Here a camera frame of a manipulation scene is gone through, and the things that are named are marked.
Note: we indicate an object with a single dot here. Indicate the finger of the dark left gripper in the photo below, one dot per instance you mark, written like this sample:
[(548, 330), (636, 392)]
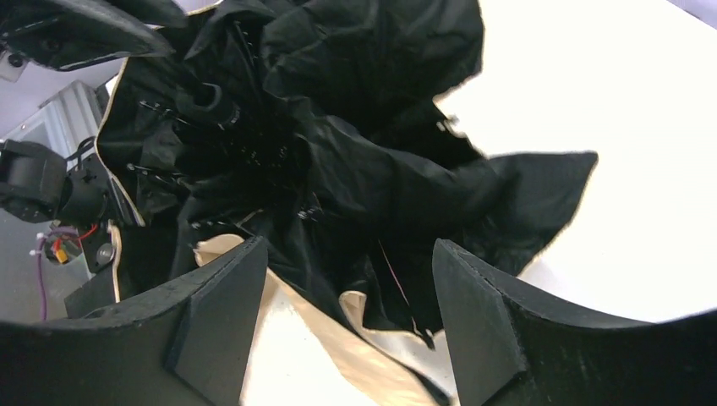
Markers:
[(74, 34)]

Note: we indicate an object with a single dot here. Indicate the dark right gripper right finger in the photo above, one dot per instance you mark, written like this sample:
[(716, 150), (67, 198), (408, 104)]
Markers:
[(511, 343)]

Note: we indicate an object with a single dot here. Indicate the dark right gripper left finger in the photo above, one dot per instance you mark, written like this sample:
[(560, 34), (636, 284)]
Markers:
[(185, 342)]

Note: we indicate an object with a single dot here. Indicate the beige folding umbrella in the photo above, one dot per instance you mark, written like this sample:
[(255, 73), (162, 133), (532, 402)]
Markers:
[(313, 125)]

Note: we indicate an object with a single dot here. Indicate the aluminium rail frame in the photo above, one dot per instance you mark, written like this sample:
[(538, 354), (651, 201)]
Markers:
[(61, 123)]

